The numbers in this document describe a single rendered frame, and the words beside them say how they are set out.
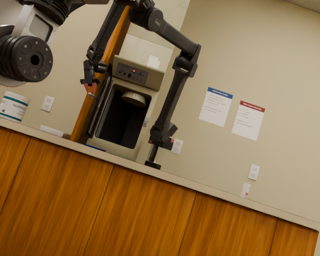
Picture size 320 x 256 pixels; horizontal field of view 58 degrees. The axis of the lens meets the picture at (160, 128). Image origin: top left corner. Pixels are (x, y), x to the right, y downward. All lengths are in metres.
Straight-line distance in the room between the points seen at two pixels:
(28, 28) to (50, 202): 0.89
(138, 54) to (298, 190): 1.60
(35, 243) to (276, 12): 2.44
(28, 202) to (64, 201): 0.18
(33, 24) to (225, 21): 1.85
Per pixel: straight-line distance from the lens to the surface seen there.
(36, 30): 1.05
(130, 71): 1.81
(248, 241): 1.66
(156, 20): 1.07
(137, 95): 1.87
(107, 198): 1.53
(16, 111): 1.77
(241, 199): 1.58
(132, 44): 1.95
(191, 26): 2.53
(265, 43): 2.65
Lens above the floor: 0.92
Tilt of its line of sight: 9 degrees up
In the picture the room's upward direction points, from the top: 18 degrees clockwise
